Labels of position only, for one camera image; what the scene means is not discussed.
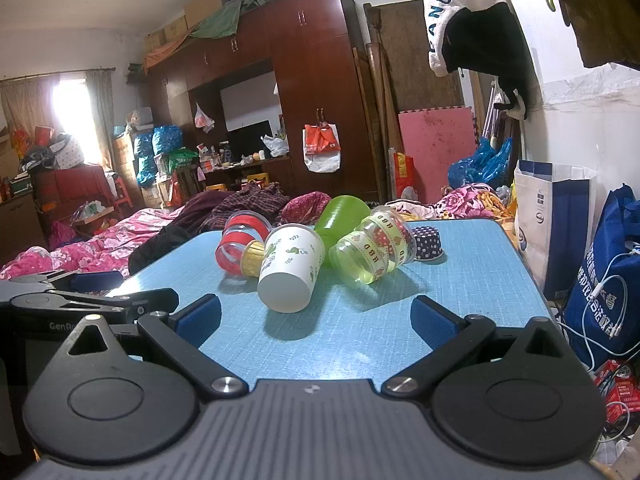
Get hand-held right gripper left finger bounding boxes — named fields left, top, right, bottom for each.
left=64, top=294, right=249, bottom=403

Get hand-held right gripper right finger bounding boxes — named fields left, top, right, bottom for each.
left=381, top=296, right=578, bottom=402

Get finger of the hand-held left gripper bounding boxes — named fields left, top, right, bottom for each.
left=10, top=287, right=179, bottom=324
left=10, top=270, right=124, bottom=295

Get white paper cup green print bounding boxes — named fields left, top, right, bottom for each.
left=257, top=224, right=326, bottom=314

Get yellow ribbed cup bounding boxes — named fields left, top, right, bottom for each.
left=242, top=239, right=267, bottom=279

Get dark polka dot cup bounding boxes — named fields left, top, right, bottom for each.
left=409, top=225, right=446, bottom=262

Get clear cup red stripes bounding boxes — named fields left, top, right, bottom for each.
left=215, top=211, right=273, bottom=277

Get clear cup strawberry print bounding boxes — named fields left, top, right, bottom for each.
left=328, top=205, right=417, bottom=287

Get green plastic cup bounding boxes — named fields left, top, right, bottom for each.
left=314, top=194, right=374, bottom=267

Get pink floral blanket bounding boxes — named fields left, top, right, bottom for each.
left=0, top=204, right=187, bottom=282

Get black cloth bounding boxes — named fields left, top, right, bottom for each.
left=128, top=224, right=195, bottom=277

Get red cloth covered cabinet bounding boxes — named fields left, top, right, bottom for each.
left=29, top=164, right=120, bottom=207

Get dark plaid cloth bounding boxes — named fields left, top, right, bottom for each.
left=172, top=182, right=292, bottom=236

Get colourful floral quilt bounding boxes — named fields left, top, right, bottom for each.
left=387, top=182, right=517, bottom=222

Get blue patterned plastic bags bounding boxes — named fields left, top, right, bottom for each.
left=132, top=124, right=184, bottom=187

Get red and yellow sack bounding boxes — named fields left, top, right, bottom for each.
left=393, top=152, right=419, bottom=202

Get white and blue paper bag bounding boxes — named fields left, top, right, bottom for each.
left=513, top=159, right=599, bottom=302

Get blue plastic bag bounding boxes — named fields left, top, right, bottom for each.
left=447, top=137, right=514, bottom=189

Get pink foam mat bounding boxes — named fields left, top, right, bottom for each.
left=398, top=105, right=479, bottom=204

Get blue fabric tote bag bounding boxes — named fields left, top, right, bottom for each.
left=561, top=184, right=640, bottom=372

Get black television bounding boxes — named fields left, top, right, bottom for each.
left=227, top=120, right=275, bottom=159

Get white plastic bag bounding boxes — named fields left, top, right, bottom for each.
left=260, top=133, right=290, bottom=157

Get beige window curtain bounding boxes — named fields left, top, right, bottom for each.
left=0, top=69, right=117, bottom=166

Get red carton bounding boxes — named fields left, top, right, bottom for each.
left=592, top=359, right=640, bottom=427

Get orange and white hanging bag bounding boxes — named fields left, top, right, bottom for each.
left=303, top=123, right=343, bottom=174

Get wooden planks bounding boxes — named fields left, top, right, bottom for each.
left=352, top=2, right=404, bottom=202

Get brown wooden wardrobe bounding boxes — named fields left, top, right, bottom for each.
left=144, top=0, right=382, bottom=202

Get brown board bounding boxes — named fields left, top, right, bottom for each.
left=372, top=0, right=467, bottom=113

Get cardboard box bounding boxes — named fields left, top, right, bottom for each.
left=183, top=0, right=232, bottom=28

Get white and black hanging garment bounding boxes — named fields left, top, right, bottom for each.
left=421, top=0, right=540, bottom=121

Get green cloth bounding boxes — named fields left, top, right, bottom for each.
left=189, top=0, right=303, bottom=41

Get brown hanging cloth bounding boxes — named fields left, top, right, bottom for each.
left=549, top=0, right=640, bottom=69

